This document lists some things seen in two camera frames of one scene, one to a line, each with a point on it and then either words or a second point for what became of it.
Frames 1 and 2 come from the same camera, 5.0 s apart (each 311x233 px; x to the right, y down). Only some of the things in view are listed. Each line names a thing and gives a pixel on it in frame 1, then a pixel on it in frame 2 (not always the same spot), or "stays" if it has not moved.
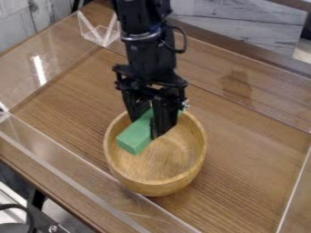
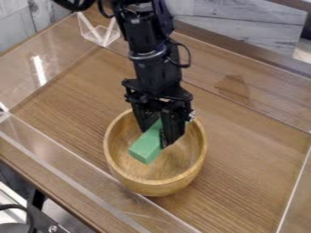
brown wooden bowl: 167,164 stays
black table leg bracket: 44,225 stays
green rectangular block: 136,135 to 147,146
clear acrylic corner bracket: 103,34 stays
